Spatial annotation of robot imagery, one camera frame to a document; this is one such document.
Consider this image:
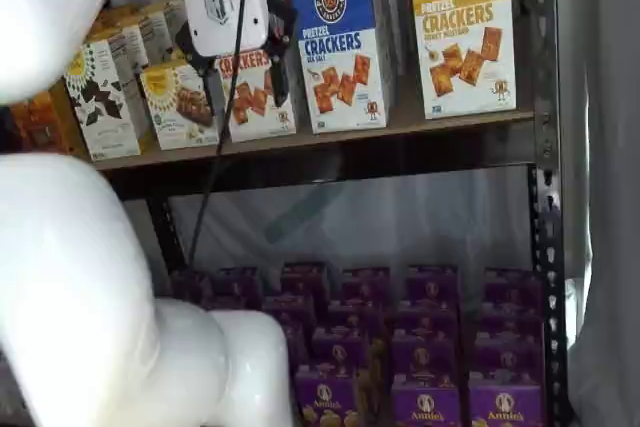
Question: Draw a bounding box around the dark metal shelf rack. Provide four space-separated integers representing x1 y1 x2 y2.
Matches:
94 0 576 427

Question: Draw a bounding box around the blue white pretzel crackers box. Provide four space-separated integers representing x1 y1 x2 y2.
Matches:
288 0 399 136

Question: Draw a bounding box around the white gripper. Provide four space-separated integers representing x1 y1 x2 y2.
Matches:
172 0 297 117

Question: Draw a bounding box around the Simple Mills almond bars box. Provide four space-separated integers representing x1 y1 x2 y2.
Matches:
138 57 222 152

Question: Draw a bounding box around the gray curtain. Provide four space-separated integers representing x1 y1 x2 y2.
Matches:
552 0 640 427

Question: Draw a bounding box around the dark orange snack box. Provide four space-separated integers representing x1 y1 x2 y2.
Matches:
7 79 89 157

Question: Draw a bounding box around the yellow pretzel crackers box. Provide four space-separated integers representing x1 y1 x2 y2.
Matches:
405 0 519 122

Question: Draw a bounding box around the purple Annie's box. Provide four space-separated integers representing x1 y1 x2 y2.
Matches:
472 331 545 386
396 298 460 336
341 266 392 301
391 329 460 378
325 298 387 333
482 269 545 308
209 267 262 298
280 261 330 298
404 264 460 301
171 270 216 306
477 304 545 343
468 381 545 427
293 365 360 427
389 374 462 427
260 293 317 331
310 325 369 373

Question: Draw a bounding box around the black cable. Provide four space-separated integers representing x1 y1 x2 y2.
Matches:
185 0 254 271

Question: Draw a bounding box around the orange cheddar pretzel crackers box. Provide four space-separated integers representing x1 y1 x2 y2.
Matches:
214 49 298 144

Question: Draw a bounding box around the wooden shelf board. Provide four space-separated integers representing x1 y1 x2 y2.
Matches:
94 107 537 171

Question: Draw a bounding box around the white backdrop cloth teal logo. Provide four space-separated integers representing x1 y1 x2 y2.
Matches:
124 165 540 298

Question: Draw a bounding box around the Simple Mills Sweet Thins box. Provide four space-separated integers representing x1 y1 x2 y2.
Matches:
87 21 151 71
63 38 151 158
119 0 190 51
102 9 172 66

